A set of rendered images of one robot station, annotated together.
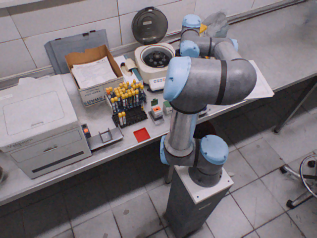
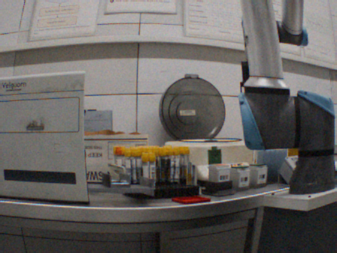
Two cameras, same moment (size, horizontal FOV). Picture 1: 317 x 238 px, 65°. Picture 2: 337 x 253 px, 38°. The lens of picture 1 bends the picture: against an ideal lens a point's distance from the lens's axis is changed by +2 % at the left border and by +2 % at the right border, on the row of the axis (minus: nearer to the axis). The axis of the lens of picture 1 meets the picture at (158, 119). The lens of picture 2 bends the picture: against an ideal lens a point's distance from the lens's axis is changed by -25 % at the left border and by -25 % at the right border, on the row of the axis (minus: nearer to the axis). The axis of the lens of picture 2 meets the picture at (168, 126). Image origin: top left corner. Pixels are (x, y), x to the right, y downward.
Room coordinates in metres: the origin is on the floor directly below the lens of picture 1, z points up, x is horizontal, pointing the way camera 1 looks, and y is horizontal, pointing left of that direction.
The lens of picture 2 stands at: (-0.76, 0.07, 1.09)
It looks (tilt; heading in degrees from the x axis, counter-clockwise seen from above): 2 degrees down; 2
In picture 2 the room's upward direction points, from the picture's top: straight up
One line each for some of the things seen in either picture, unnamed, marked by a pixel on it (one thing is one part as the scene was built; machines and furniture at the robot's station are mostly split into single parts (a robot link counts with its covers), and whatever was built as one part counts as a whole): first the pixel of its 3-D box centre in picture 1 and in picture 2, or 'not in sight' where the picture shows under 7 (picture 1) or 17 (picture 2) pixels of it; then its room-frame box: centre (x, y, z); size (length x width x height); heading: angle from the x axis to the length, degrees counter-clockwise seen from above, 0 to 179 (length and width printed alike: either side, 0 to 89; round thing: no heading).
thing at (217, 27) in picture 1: (213, 24); not in sight; (1.51, -0.34, 0.97); 0.26 x 0.17 x 0.19; 135
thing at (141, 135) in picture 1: (141, 134); (191, 199); (0.66, 0.08, 0.88); 0.07 x 0.07 x 0.01; 29
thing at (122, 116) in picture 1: (129, 111); (161, 175); (0.76, 0.15, 0.93); 0.17 x 0.09 x 0.11; 120
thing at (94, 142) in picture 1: (101, 138); (107, 184); (0.60, 0.27, 0.92); 0.21 x 0.07 x 0.05; 119
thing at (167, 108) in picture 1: (167, 107); (239, 178); (0.82, -0.05, 0.91); 0.05 x 0.04 x 0.07; 29
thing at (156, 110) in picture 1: (156, 112); (219, 177); (0.78, 0.01, 0.92); 0.05 x 0.04 x 0.06; 29
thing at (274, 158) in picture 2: not in sight; (271, 166); (0.94, -0.16, 0.92); 0.10 x 0.07 x 0.10; 114
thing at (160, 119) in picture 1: (156, 115); (218, 187); (0.78, 0.01, 0.89); 0.09 x 0.05 x 0.04; 29
